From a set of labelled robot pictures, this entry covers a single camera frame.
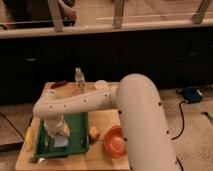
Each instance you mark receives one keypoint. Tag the yellow corn cob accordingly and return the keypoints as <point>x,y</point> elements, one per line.
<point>29,139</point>

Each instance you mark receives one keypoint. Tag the white railing frame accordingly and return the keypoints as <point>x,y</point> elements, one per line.
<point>37,18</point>

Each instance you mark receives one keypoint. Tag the metal spoon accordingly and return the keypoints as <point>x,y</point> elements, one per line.
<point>36,160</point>

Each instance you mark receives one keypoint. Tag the clear small bottle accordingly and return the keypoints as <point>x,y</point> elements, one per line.
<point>80,80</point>

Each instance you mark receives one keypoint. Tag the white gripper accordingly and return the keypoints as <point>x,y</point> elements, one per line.
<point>56,125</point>

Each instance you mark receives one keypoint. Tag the red brown sausage toy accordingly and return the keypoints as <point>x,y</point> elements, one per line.
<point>58,84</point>

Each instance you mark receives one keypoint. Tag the blue box on floor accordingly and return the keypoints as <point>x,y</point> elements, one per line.
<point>192,95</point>

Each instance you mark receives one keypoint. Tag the green plastic tray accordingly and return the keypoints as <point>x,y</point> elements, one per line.
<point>78,142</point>

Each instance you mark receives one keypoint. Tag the orange plastic bowl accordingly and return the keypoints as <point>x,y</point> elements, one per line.
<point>114,143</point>

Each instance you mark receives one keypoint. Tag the blue grey sponge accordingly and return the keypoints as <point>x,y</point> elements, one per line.
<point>60,141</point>

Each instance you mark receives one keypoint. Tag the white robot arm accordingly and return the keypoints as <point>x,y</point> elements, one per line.
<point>144,125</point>

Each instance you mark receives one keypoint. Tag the white small cup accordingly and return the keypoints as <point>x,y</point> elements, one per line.
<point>100,84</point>

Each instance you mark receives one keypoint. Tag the yellow bread piece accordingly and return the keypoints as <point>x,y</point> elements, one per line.
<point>94,133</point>

